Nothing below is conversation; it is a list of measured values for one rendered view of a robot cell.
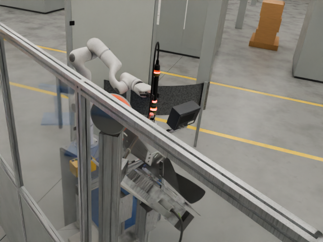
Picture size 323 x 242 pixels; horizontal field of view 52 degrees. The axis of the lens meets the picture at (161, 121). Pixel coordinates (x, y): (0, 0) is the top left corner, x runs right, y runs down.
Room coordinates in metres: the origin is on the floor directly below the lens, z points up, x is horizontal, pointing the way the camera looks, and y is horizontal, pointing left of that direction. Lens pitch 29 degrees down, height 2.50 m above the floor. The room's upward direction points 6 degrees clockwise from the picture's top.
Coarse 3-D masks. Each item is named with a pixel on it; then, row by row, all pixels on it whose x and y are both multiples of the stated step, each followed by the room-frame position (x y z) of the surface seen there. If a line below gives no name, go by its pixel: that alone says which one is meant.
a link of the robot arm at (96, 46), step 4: (88, 40) 2.21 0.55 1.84; (92, 40) 2.18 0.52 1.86; (96, 40) 2.18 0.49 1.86; (100, 40) 2.21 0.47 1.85; (88, 44) 2.18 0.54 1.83; (92, 44) 2.16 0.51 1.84; (96, 44) 2.16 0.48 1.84; (100, 44) 2.16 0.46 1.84; (104, 44) 2.19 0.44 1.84; (88, 48) 2.19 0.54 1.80; (92, 48) 2.16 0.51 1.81; (96, 48) 2.14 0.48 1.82; (100, 48) 2.14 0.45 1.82; (104, 48) 2.14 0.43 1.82; (108, 48) 2.16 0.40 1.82; (92, 52) 2.19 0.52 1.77; (96, 52) 2.14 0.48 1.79; (100, 52) 2.12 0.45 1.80; (92, 56) 2.28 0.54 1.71; (96, 56) 2.29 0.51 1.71
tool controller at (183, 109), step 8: (184, 104) 2.61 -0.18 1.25; (192, 104) 2.64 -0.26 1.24; (176, 112) 2.49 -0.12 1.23; (184, 112) 2.50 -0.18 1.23; (192, 112) 2.56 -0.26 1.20; (168, 120) 2.55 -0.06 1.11; (176, 120) 2.48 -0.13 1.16; (184, 120) 2.52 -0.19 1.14; (192, 120) 2.62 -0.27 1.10; (176, 128) 2.50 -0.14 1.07
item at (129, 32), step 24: (72, 0) 3.42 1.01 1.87; (96, 0) 3.62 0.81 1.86; (120, 0) 3.83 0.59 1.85; (144, 0) 4.07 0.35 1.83; (72, 24) 3.41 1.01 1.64; (96, 24) 3.62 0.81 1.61; (120, 24) 3.84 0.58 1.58; (144, 24) 4.08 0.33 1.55; (72, 48) 3.40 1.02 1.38; (120, 48) 3.84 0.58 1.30; (144, 48) 4.10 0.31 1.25; (96, 72) 3.62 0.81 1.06; (120, 72) 3.85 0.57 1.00; (144, 72) 4.12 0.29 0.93
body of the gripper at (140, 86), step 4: (136, 84) 1.94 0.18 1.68; (140, 84) 1.94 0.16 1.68; (144, 84) 1.95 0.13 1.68; (136, 88) 1.90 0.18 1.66; (140, 88) 1.88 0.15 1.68; (144, 88) 1.89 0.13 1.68; (148, 88) 1.90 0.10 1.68; (136, 92) 1.90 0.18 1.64; (144, 92) 1.87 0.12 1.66; (140, 96) 1.86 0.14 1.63
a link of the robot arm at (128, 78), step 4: (120, 76) 2.04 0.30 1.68; (124, 76) 2.02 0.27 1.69; (128, 76) 2.01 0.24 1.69; (132, 76) 2.01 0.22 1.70; (120, 80) 2.03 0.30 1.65; (124, 80) 1.99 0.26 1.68; (128, 80) 1.98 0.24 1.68; (132, 80) 1.97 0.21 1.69; (128, 84) 1.97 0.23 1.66; (128, 88) 1.97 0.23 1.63
